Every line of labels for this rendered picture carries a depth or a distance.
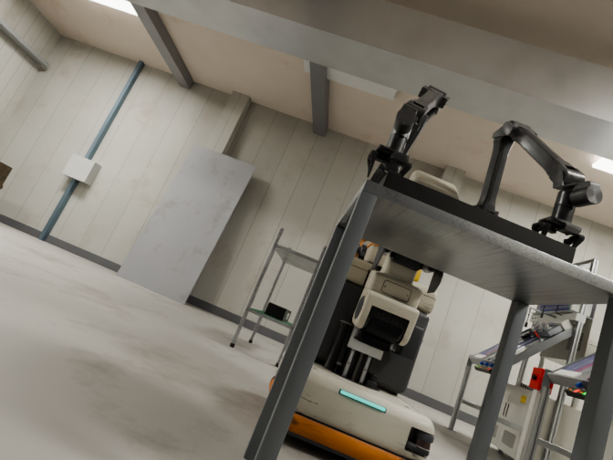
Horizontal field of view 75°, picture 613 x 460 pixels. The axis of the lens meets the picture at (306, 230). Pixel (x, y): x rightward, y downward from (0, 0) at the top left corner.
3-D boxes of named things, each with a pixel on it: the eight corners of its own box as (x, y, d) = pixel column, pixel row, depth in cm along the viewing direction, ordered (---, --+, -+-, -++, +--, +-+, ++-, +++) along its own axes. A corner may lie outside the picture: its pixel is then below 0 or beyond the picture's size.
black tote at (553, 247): (528, 288, 127) (537, 256, 129) (566, 285, 110) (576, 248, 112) (362, 219, 127) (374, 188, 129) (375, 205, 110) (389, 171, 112)
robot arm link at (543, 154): (522, 138, 161) (499, 130, 159) (531, 125, 157) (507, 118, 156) (581, 194, 126) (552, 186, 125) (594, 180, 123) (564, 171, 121)
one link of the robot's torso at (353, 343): (345, 345, 181) (363, 294, 186) (401, 369, 181) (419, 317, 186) (356, 351, 155) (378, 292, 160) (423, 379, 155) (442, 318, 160)
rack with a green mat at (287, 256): (228, 346, 332) (280, 227, 355) (248, 341, 420) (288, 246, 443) (279, 368, 326) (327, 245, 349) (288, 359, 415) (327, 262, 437)
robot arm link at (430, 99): (443, 108, 159) (420, 96, 161) (451, 94, 156) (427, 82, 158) (420, 131, 125) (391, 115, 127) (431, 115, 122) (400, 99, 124)
